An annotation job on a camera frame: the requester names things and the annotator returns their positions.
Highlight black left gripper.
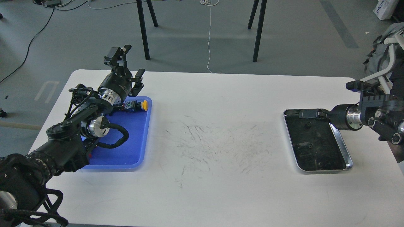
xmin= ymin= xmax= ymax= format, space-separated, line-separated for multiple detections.
xmin=98 ymin=45 xmax=145 ymax=104

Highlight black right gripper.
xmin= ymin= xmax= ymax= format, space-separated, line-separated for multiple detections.
xmin=299 ymin=104 xmax=363 ymax=131

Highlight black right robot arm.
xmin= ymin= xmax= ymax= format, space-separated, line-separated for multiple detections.
xmin=298 ymin=80 xmax=403 ymax=148

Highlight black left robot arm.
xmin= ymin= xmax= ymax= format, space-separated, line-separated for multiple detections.
xmin=0 ymin=45 xmax=148 ymax=227

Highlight silver metal tray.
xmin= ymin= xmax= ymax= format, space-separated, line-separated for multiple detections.
xmin=283 ymin=109 xmax=353 ymax=174

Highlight black stand legs left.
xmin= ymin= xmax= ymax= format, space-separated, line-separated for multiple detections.
xmin=136 ymin=0 xmax=159 ymax=61

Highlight black stand legs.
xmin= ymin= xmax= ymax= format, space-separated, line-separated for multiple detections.
xmin=136 ymin=0 xmax=159 ymax=61
xmin=247 ymin=0 xmax=267 ymax=63

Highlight grey white chair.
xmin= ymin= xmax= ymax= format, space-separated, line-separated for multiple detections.
xmin=361 ymin=22 xmax=404 ymax=98

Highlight blue plastic tray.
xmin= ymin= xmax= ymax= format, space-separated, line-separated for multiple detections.
xmin=81 ymin=96 xmax=152 ymax=172

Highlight black stand legs right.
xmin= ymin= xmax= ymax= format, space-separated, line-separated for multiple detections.
xmin=247 ymin=0 xmax=267 ymax=63

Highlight white cardboard box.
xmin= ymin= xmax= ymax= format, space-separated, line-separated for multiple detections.
xmin=373 ymin=0 xmax=399 ymax=20

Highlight yellow push button switch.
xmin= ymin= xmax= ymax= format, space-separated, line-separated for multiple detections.
xmin=122 ymin=100 xmax=149 ymax=112

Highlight black floor cable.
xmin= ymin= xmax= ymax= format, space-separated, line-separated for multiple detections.
xmin=0 ymin=0 xmax=89 ymax=84

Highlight white hanging cord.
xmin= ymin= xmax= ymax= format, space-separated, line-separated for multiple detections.
xmin=200 ymin=0 xmax=219 ymax=73

